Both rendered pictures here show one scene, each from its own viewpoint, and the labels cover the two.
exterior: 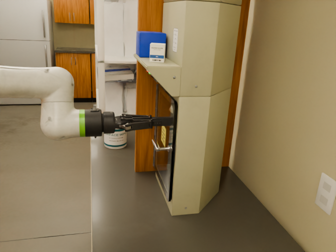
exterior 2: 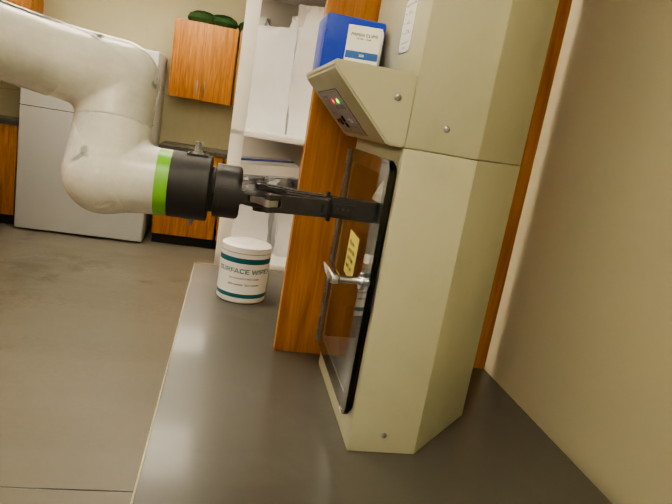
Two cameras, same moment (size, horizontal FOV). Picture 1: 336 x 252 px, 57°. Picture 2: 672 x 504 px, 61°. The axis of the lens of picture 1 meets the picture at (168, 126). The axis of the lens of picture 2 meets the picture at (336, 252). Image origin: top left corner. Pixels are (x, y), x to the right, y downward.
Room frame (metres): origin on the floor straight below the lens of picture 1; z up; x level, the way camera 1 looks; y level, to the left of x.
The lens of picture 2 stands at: (0.20, 0.00, 1.42)
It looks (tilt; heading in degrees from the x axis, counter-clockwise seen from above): 12 degrees down; 3
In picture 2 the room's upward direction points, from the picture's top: 10 degrees clockwise
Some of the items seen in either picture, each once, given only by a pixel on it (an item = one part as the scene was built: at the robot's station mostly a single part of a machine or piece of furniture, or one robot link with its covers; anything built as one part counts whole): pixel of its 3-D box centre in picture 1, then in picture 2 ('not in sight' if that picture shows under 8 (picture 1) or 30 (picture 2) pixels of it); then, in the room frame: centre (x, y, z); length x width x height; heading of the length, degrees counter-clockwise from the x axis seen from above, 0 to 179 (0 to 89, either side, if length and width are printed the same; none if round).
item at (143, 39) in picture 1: (150, 44); (347, 49); (1.25, 0.09, 1.56); 0.10 x 0.10 x 0.09; 14
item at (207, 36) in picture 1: (197, 107); (437, 203); (1.20, -0.11, 1.33); 0.32 x 0.25 x 0.77; 14
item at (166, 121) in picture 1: (161, 121); (352, 209); (1.05, 0.02, 1.31); 0.07 x 0.01 x 0.03; 105
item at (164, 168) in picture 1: (163, 140); (349, 268); (1.17, 0.01, 1.19); 0.30 x 0.01 x 0.40; 14
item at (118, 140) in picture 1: (115, 132); (244, 269); (1.67, 0.30, 1.02); 0.13 x 0.13 x 0.15
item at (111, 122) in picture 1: (116, 122); (245, 194); (1.01, 0.18, 1.31); 0.09 x 0.08 x 0.07; 104
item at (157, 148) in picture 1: (160, 145); (341, 273); (1.09, 0.03, 1.20); 0.10 x 0.05 x 0.03; 14
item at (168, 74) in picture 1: (154, 73); (348, 104); (1.16, 0.06, 1.46); 0.32 x 0.12 x 0.10; 14
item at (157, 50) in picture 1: (157, 52); (363, 50); (1.11, 0.05, 1.54); 0.05 x 0.05 x 0.06; 88
